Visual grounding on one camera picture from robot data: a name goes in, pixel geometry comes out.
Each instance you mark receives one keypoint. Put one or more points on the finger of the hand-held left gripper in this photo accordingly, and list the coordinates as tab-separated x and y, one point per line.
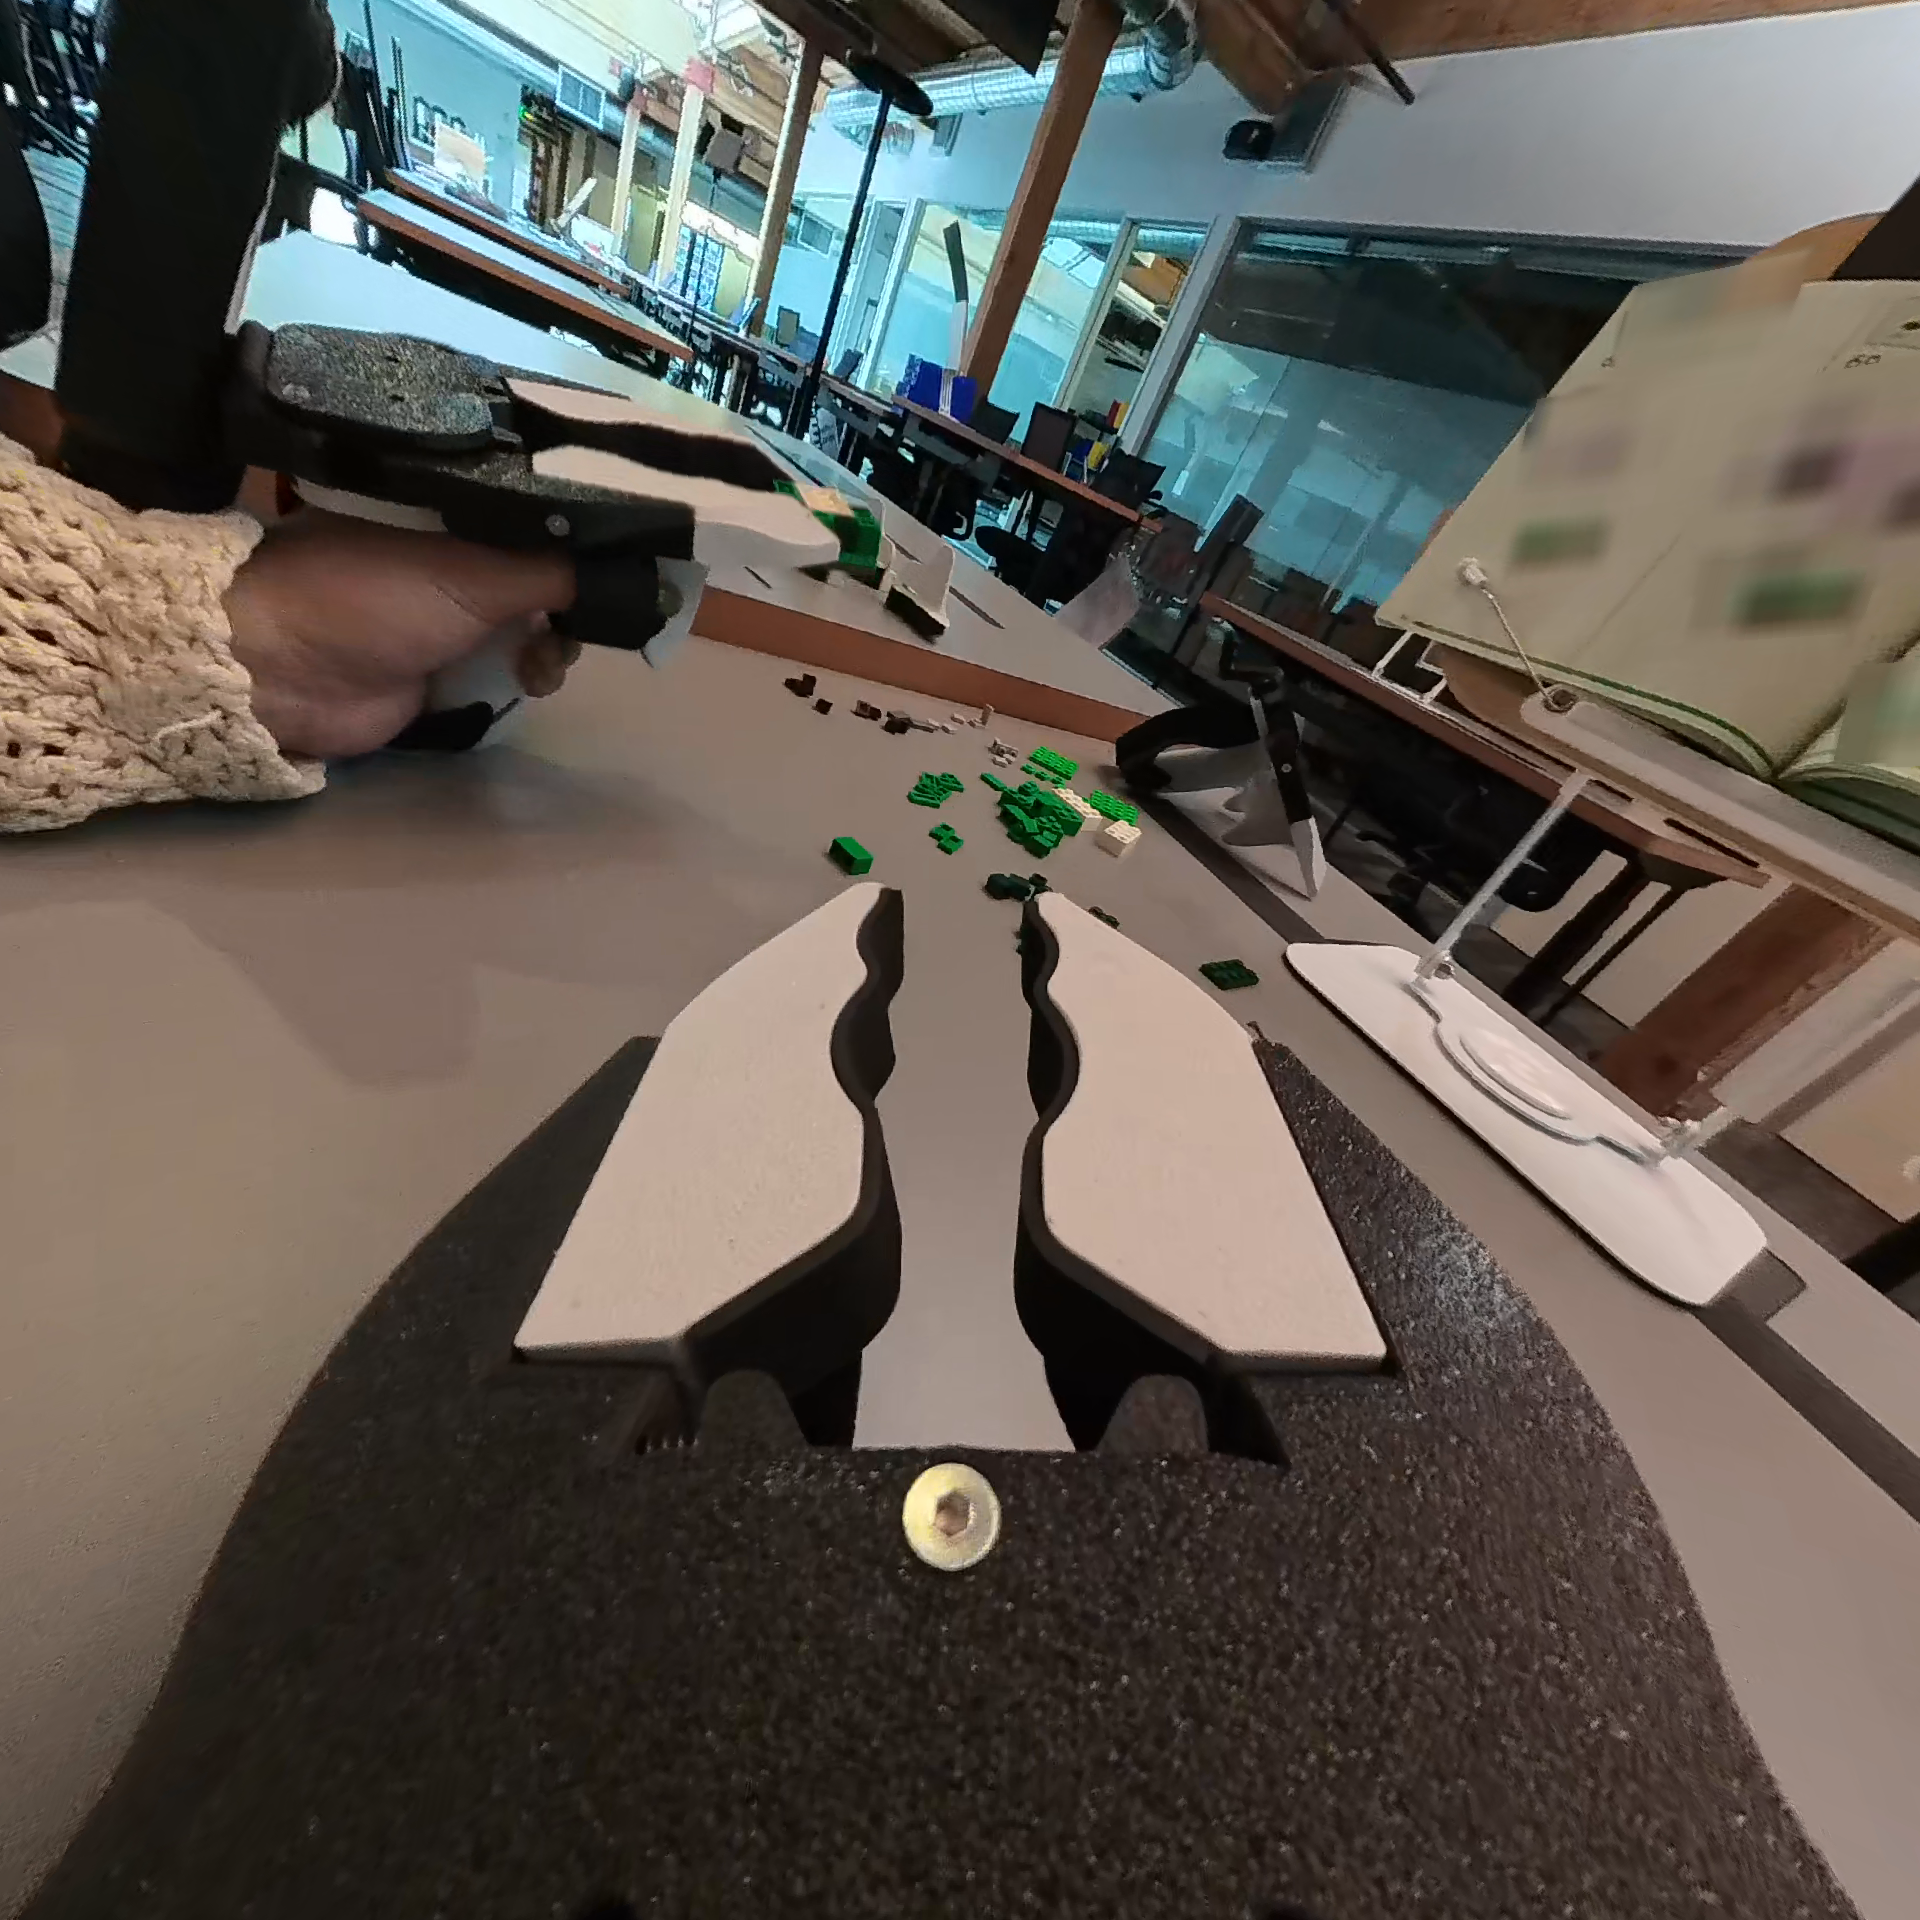
735	516
631	421

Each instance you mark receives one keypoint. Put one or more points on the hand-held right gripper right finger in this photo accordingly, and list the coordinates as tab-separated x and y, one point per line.
1200	1171

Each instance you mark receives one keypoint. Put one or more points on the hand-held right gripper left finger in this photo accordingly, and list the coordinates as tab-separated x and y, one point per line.
735	1171

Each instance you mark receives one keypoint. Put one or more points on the green and white lego assembly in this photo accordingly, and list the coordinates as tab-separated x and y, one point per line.
848	534

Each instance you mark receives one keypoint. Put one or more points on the dark green lego plate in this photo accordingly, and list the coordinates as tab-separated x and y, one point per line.
1227	975

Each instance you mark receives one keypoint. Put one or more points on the small black lego pieces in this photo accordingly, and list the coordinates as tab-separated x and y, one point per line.
824	695

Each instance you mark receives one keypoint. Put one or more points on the scattered light grey lego pieces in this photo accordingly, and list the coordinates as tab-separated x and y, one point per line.
974	729

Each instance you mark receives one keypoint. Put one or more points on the pile of dark green lego pieces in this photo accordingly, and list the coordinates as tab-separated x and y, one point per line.
1020	888

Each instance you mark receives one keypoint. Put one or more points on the long bright green lego brick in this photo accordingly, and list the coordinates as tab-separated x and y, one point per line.
852	856

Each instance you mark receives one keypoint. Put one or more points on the white lego brick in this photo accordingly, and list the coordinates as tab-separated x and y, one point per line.
1119	838

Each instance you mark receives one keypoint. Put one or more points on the pile of bright green lego pieces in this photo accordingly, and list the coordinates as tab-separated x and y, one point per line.
1037	805

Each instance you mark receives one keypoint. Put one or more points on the lego instruction book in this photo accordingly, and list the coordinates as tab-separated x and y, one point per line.
1652	522

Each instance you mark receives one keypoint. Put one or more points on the person's left hand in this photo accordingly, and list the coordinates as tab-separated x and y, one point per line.
362	632

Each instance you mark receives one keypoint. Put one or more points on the loose grey finger plate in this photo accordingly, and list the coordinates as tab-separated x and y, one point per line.
923	579

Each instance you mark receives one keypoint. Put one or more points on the wooden top office desk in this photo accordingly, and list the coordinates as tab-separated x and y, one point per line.
1500	734
511	257

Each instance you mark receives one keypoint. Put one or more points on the white book stand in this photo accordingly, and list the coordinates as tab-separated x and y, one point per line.
1575	1140

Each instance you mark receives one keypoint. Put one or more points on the black and white spare gripper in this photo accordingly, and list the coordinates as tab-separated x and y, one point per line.
1247	781

